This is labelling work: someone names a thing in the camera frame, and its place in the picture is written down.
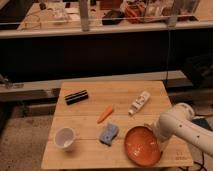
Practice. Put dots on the black striped block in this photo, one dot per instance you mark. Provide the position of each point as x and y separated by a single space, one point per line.
76 97

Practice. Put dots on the orange tool on shelf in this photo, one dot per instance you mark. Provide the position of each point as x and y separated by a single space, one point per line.
135 13

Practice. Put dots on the blue sponge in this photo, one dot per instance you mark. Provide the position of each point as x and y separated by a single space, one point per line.
109 134

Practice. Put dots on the white tube bottle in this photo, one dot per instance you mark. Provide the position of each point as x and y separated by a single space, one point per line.
138 103

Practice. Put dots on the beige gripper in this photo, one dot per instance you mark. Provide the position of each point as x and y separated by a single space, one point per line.
154 129

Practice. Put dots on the grey metal post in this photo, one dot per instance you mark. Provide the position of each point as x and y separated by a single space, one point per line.
83 8

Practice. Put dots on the white plastic cup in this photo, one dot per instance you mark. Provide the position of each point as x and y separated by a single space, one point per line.
64 138

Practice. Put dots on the black bag on shelf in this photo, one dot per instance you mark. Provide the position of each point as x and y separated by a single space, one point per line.
112 17

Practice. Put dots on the orange ceramic bowl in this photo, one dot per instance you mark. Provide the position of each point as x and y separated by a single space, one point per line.
141 146

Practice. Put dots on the wooden table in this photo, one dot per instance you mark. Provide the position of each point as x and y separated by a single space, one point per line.
89 152

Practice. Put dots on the orange toy carrot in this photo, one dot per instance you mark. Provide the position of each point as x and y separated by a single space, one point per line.
105 114

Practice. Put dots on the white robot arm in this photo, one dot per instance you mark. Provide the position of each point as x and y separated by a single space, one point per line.
178 121

